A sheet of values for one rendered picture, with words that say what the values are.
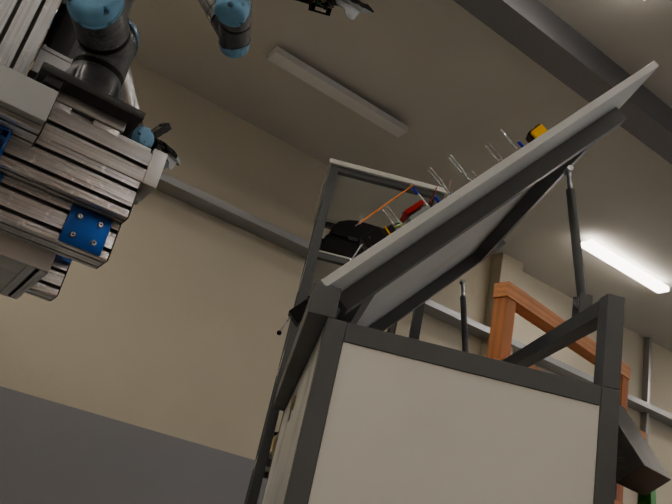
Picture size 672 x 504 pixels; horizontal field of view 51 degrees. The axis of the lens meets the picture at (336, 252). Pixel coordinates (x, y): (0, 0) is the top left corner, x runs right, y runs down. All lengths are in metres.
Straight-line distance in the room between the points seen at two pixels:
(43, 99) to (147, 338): 3.90
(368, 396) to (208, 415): 4.08
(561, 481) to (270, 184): 4.80
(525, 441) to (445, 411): 0.16
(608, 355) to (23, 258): 1.23
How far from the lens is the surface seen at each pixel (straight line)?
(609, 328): 1.55
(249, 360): 5.55
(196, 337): 5.38
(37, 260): 1.62
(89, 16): 1.59
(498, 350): 3.70
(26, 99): 1.45
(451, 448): 1.37
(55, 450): 5.04
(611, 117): 1.97
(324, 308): 1.37
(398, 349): 1.37
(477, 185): 1.55
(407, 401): 1.36
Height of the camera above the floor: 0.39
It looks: 23 degrees up
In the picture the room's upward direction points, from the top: 13 degrees clockwise
